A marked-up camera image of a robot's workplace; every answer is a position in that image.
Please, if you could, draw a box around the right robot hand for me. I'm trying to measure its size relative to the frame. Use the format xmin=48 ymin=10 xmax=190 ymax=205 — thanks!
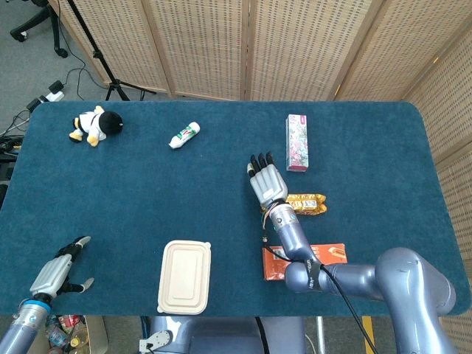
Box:
xmin=246 ymin=151 xmax=289 ymax=207

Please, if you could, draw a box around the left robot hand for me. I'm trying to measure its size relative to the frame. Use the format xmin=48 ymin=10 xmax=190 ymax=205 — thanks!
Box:
xmin=29 ymin=235 xmax=95 ymax=298

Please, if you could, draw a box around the gold biscuit packet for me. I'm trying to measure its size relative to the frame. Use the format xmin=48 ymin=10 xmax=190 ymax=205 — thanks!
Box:
xmin=262 ymin=193 xmax=328 ymax=217

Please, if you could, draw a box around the orange cardboard box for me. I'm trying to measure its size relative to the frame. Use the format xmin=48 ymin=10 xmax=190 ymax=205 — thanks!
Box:
xmin=262 ymin=243 xmax=348 ymax=282

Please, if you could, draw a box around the floral print carton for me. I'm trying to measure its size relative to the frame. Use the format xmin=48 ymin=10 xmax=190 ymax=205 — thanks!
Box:
xmin=285 ymin=114 xmax=309 ymax=173

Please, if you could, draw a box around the beige bin with bottles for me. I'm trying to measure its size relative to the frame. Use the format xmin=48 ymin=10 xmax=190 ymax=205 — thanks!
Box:
xmin=18 ymin=314 xmax=108 ymax=354

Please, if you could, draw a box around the small white bottle green label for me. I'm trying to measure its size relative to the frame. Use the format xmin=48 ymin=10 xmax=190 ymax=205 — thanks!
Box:
xmin=168 ymin=122 xmax=201 ymax=150

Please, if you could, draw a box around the blue carpet table cover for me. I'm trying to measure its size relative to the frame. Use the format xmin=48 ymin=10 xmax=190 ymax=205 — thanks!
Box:
xmin=0 ymin=100 xmax=472 ymax=318

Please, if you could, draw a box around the beige lidded food container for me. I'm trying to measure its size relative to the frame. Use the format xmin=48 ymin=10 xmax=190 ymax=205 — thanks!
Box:
xmin=156 ymin=240 xmax=212 ymax=316

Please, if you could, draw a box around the woven folding screen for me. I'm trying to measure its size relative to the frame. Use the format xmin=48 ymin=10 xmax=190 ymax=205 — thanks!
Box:
xmin=49 ymin=0 xmax=472 ymax=354

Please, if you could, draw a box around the black and white plush toy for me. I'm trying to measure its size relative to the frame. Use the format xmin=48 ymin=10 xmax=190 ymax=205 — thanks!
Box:
xmin=69 ymin=105 xmax=124 ymax=148

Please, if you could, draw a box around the grey-blue robot torso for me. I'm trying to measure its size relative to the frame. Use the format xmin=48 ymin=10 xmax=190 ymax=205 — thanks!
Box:
xmin=139 ymin=316 xmax=307 ymax=354

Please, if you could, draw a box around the metal table leg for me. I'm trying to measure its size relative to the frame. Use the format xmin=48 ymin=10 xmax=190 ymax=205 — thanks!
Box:
xmin=316 ymin=316 xmax=325 ymax=354

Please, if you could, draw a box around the white power strip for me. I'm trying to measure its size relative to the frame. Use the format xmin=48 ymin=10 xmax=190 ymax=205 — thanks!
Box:
xmin=35 ymin=91 xmax=64 ymax=104

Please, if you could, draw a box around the black tripod stand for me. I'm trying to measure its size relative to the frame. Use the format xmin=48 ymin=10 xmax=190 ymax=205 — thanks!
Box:
xmin=66 ymin=0 xmax=158 ymax=102

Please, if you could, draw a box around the black office chair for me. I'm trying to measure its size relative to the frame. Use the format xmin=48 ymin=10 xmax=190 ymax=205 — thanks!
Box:
xmin=10 ymin=0 xmax=69 ymax=59

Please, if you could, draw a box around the floor cable bundle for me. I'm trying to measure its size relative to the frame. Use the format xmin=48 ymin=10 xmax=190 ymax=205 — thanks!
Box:
xmin=0 ymin=110 xmax=30 ymax=159

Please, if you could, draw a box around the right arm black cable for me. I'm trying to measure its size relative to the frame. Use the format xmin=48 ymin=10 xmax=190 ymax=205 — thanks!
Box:
xmin=262 ymin=235 xmax=381 ymax=354

